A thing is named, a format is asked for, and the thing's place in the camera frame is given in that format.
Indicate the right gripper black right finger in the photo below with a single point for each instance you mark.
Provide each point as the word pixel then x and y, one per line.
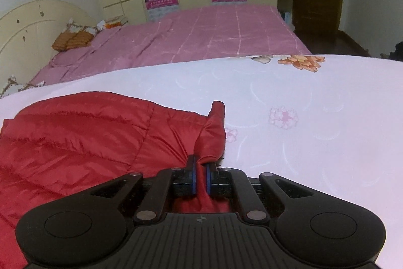
pixel 234 185

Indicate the white floral quilt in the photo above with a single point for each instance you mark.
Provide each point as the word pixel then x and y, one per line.
pixel 335 127

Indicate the cream headboard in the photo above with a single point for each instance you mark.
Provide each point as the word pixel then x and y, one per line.
pixel 27 35

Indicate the pink bed sheet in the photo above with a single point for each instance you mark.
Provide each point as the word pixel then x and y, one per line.
pixel 189 35

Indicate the red quilted down jacket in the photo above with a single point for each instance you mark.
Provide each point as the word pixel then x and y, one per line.
pixel 64 145

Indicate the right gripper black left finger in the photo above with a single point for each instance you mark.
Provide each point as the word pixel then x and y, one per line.
pixel 167 186

